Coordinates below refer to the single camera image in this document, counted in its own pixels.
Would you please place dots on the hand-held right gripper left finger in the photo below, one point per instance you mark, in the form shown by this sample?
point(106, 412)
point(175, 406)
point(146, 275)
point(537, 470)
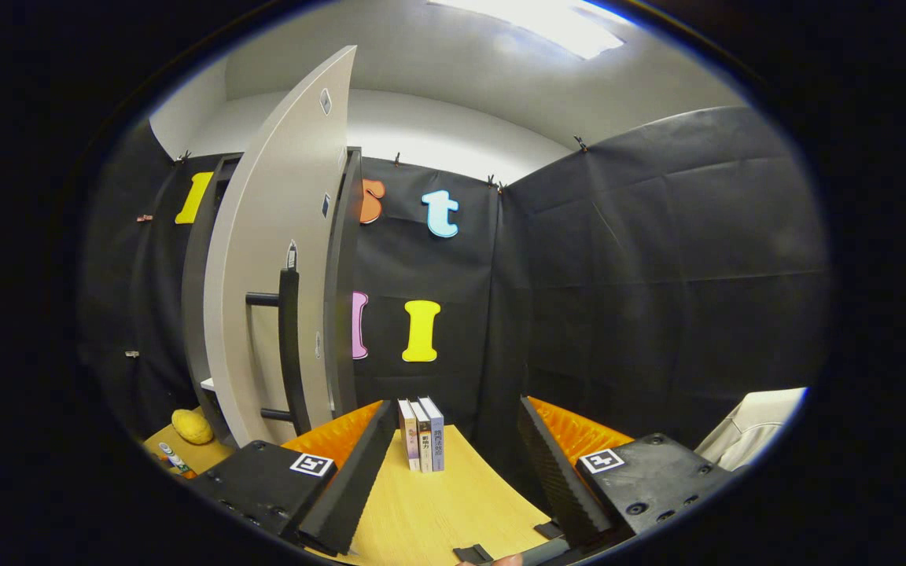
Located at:
point(355, 487)

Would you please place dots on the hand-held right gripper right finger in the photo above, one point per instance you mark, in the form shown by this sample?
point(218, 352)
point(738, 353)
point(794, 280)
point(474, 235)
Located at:
point(559, 483)

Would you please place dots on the white bottle green label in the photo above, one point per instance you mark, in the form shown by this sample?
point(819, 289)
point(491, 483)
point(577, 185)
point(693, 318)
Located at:
point(172, 457)

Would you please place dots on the beige cabinet door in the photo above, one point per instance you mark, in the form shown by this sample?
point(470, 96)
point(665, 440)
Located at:
point(272, 236)

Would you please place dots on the pink purple book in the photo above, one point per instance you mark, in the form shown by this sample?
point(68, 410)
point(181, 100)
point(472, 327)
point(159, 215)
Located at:
point(409, 436)

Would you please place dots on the white book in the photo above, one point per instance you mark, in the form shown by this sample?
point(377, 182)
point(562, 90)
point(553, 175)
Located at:
point(424, 440)

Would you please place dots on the grey blue book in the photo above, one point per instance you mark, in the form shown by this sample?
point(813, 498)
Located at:
point(436, 436)

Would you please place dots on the yellow sponge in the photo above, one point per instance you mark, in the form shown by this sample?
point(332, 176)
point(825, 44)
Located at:
point(192, 427)

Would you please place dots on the person's beige clothing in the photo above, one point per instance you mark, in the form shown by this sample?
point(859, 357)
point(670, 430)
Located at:
point(752, 424)

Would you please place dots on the black backdrop cloth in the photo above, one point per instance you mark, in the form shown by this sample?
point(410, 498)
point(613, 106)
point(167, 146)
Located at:
point(657, 275)

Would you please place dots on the long ceiling light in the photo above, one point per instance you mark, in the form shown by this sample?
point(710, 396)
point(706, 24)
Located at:
point(539, 23)

